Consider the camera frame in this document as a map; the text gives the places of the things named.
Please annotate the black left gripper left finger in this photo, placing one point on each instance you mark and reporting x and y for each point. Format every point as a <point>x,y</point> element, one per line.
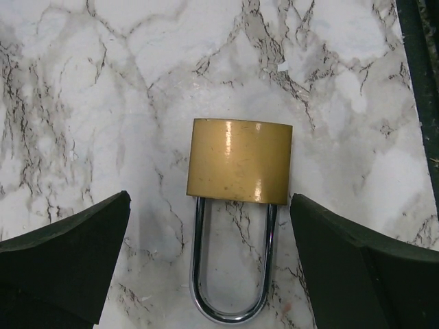
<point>58,276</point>

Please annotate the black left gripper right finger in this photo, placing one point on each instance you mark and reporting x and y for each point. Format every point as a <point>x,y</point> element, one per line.
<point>359,278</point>

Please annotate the brass padlock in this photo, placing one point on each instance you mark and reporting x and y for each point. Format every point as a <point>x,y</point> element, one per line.
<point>241,161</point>

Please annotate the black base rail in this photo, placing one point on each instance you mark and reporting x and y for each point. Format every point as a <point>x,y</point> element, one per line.
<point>423,80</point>

